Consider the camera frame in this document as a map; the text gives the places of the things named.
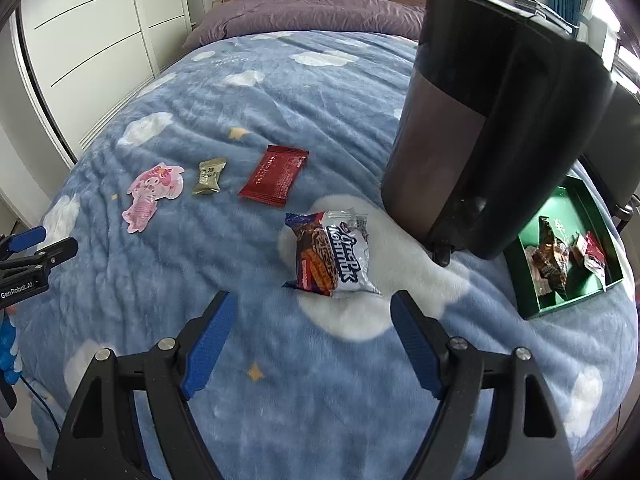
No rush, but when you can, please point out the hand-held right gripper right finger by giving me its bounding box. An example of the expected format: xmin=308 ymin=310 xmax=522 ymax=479
xmin=390 ymin=290 xmax=576 ymax=480

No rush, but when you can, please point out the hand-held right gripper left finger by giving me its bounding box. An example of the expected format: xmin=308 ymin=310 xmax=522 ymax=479
xmin=50 ymin=290 xmax=239 ymax=480

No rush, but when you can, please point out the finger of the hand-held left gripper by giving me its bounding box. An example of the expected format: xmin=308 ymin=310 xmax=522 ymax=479
xmin=0 ymin=236 xmax=80 ymax=281
xmin=0 ymin=226 xmax=47 ymax=259

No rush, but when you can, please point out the pink character snack packet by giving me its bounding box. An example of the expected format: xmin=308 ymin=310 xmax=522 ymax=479
xmin=121 ymin=161 xmax=185 ymax=234

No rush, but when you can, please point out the blue and silver biscuit packet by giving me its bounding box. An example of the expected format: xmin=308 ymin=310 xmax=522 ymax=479
xmin=282 ymin=208 xmax=383 ymax=298

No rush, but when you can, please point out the pink striped candy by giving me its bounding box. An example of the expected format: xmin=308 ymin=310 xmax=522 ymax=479
xmin=525 ymin=247 xmax=551 ymax=298

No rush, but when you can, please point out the brown snack packet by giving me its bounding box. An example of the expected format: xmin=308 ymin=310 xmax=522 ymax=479
xmin=531 ymin=216 xmax=571 ymax=293

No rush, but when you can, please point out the small green candy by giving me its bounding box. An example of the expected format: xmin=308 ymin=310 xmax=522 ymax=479
xmin=192 ymin=156 xmax=227 ymax=197

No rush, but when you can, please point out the dark red snack packet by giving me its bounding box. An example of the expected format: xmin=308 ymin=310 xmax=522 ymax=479
xmin=237 ymin=144 xmax=309 ymax=208

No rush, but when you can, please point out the red and white sausage packet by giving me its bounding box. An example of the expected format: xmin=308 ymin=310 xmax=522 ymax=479
xmin=582 ymin=231 xmax=607 ymax=278

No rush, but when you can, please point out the green tray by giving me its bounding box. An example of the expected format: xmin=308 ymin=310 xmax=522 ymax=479
xmin=502 ymin=175 xmax=626 ymax=321

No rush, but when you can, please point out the person's left hand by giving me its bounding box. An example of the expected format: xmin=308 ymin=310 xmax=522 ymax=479
xmin=0 ymin=305 xmax=23 ymax=386

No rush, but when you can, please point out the white wardrobe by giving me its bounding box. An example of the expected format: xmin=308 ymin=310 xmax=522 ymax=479
xmin=15 ymin=0 xmax=196 ymax=171

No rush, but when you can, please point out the black and brown electric kettle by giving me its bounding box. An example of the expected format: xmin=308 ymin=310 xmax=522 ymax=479
xmin=381 ymin=0 xmax=620 ymax=267

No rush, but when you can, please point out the dark grey chair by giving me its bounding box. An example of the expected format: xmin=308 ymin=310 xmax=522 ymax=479
xmin=580 ymin=80 xmax=640 ymax=231

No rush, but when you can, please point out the purple pillow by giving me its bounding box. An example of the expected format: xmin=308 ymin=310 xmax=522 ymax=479
xmin=182 ymin=0 xmax=426 ymax=51

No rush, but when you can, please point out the grey printer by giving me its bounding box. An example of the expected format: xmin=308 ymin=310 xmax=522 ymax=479
xmin=513 ymin=0 xmax=556 ymax=16

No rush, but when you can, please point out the thin dark cable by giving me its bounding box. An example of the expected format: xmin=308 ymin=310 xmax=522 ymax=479
xmin=20 ymin=375 xmax=63 ymax=433

